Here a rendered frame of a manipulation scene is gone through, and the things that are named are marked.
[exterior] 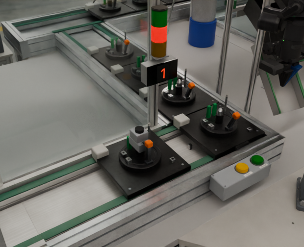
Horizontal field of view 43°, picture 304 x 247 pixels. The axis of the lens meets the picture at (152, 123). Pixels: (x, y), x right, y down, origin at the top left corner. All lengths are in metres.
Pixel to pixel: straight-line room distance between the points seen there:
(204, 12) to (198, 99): 0.76
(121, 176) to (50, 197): 0.23
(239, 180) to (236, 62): 1.03
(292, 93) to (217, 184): 0.54
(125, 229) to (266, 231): 0.43
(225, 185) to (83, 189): 0.45
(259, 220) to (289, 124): 0.57
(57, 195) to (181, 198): 0.39
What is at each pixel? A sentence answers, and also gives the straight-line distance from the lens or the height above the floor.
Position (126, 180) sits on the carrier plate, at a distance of 1.19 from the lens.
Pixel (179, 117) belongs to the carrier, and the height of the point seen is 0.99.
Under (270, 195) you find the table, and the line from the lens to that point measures 1.37.
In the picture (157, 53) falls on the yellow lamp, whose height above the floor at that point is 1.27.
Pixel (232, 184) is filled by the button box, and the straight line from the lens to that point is 1.23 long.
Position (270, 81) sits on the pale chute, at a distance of 1.49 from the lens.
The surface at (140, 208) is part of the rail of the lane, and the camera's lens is 1.13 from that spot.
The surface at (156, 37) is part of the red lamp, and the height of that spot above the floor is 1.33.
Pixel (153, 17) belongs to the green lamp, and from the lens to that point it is 1.19.
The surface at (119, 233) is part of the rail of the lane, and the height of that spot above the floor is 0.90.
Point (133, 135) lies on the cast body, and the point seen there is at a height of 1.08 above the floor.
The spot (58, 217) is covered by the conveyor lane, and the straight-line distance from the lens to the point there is 1.19.
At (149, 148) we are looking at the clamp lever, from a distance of 1.18.
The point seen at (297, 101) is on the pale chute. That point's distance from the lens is 1.59.
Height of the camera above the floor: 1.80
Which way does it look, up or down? 36 degrees down
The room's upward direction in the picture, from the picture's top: 1 degrees clockwise
